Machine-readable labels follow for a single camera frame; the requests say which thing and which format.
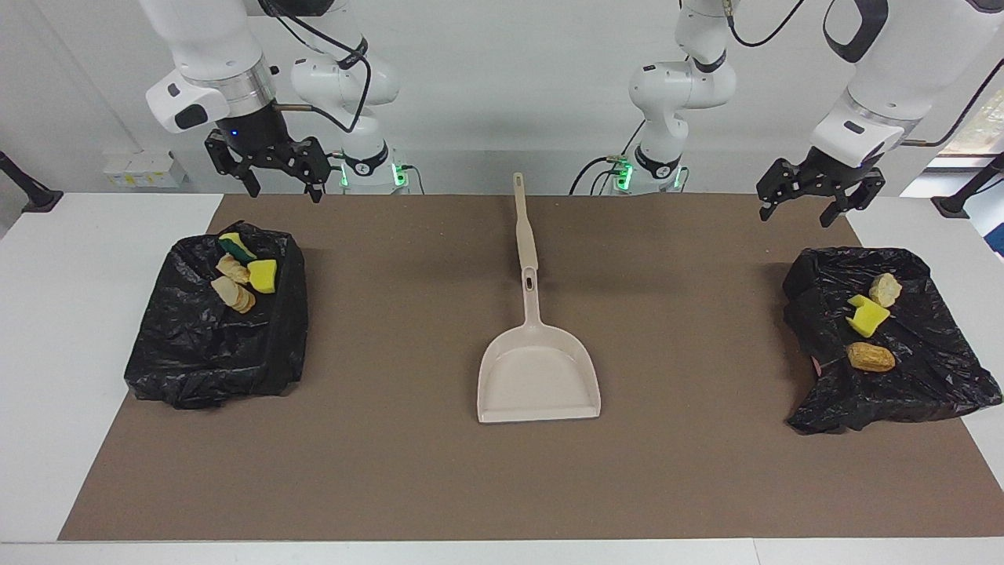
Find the pale yellow bread piece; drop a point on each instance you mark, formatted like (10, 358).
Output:
(886, 290)

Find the beige plastic dustpan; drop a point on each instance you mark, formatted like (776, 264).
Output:
(537, 377)

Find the white wall socket box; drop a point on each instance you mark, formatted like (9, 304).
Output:
(141, 169)

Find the black plastic trash bag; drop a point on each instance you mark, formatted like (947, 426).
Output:
(220, 353)
(925, 384)

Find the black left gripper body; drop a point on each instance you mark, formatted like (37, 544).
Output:
(833, 166)

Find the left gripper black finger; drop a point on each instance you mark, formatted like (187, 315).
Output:
(780, 182)
(859, 195)

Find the pale toast piece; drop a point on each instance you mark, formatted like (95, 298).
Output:
(233, 268)

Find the beige brush with black bristles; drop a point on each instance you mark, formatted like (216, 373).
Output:
(524, 227)

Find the striped orange bread piece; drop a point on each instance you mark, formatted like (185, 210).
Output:
(234, 295)

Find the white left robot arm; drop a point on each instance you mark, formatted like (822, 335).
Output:
(690, 86)

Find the plain yellow sponge piece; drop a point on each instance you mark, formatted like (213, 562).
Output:
(263, 276)

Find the bright window with frame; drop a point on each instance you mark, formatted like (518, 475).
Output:
(976, 133)

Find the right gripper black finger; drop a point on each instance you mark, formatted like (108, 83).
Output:
(227, 157)
(312, 163)

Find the notched green yellow sponge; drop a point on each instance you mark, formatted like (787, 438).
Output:
(868, 318)

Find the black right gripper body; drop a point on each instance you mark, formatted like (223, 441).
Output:
(255, 137)

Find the small yellow green sponge wedge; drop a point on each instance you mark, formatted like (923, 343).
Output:
(237, 247)

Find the brown bun piece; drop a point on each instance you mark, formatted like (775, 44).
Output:
(871, 357)

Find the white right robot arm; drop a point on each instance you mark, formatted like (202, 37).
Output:
(212, 47)

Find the brown table mat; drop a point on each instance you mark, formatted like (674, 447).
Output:
(502, 486)

